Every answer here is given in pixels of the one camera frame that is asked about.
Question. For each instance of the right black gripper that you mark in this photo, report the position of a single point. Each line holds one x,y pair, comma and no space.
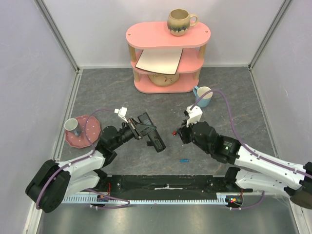
183,136

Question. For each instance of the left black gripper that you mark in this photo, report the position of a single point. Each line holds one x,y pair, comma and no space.
139,129

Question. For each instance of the black remote control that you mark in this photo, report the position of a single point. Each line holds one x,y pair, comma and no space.
148,129

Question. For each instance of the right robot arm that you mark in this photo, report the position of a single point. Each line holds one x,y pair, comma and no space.
253,169

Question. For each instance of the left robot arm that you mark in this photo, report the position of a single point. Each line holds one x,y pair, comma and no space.
56,180

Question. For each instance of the light blue mug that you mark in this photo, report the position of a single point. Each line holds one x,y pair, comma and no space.
202,99

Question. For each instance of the pink polka-dot plate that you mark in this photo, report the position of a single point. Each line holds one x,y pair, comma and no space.
89,132

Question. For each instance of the beige painted bowl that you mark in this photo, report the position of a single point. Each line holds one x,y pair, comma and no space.
163,80

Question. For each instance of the grey white cup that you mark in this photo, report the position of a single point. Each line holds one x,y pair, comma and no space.
72,125

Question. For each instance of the white black-edged board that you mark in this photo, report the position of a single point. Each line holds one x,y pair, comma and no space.
162,61

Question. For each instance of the pink three-tier shelf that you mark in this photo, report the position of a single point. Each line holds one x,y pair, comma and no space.
155,35

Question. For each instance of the beige ceramic mug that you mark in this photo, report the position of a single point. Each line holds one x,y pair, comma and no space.
180,20

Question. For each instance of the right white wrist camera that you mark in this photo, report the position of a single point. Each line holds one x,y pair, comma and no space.
194,115

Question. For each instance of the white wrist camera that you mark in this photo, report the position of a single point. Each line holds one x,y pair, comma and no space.
121,113
194,115

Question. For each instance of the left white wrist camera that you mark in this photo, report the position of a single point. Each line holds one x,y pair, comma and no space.
121,113

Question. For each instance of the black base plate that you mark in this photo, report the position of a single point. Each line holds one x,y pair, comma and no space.
165,187

